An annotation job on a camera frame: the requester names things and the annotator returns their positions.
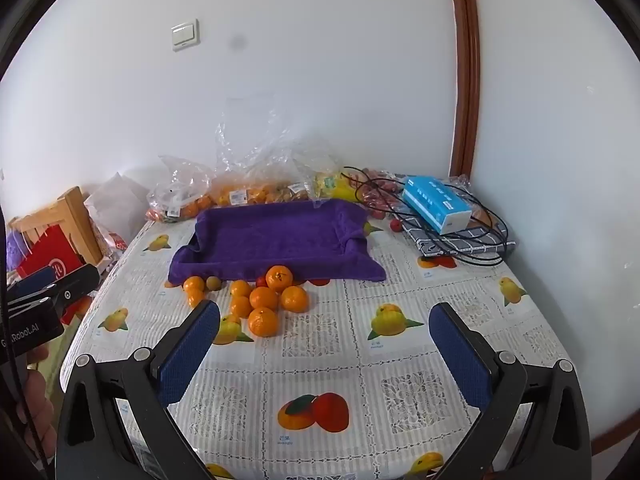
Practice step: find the pile of mandarins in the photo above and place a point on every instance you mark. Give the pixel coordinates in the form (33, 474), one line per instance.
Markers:
(263, 298)

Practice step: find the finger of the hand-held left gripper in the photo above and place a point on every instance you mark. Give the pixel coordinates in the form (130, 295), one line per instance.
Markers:
(32, 277)
(75, 285)

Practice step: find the clear bag of kumquats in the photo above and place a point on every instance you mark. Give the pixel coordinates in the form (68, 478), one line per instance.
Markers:
(240, 192)

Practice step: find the yellow plastic bag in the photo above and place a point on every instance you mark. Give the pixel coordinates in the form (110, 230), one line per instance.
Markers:
(337, 187)

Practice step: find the blue tissue box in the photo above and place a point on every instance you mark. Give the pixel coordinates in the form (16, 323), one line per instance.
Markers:
(435, 202)

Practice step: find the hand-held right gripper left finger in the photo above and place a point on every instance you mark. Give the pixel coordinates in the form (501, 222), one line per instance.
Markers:
(187, 355)

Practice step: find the red paper bag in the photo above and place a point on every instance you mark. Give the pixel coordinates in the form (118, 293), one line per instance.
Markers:
(45, 257)

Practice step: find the white wall light switch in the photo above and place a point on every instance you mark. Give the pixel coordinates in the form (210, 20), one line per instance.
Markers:
(185, 35)

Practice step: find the person's left hand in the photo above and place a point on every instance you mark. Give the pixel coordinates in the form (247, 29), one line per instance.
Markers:
(37, 410)

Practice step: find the small yellow kumquat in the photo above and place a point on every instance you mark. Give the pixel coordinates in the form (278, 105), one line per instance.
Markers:
(214, 283)

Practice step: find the grey checked cloth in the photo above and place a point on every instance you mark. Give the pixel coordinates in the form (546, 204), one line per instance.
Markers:
(465, 242)

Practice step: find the clear bag of longans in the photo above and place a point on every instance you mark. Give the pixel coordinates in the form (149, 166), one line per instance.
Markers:
(297, 191)

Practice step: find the clear bag of oranges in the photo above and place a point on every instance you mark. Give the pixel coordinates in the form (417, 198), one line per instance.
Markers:
(185, 205)

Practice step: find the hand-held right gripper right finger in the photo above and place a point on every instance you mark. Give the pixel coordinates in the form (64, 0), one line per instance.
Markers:
(460, 360)

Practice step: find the red cherry tomato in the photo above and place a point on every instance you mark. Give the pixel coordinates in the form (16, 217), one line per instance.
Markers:
(395, 225)
(261, 280)

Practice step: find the purple towel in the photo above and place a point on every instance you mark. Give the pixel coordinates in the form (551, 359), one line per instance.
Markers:
(280, 235)

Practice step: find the white plastic bag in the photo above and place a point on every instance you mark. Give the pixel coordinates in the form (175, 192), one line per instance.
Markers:
(117, 205)

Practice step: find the purple bag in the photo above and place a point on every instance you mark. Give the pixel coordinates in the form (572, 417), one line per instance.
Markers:
(19, 250)

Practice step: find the brown wooden door frame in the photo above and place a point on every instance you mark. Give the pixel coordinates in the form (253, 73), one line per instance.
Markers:
(465, 60)

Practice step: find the red white snack packet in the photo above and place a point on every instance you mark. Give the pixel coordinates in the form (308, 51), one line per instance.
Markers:
(119, 244)

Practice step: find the wooden chair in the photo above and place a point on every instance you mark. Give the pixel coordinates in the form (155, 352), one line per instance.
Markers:
(75, 220)

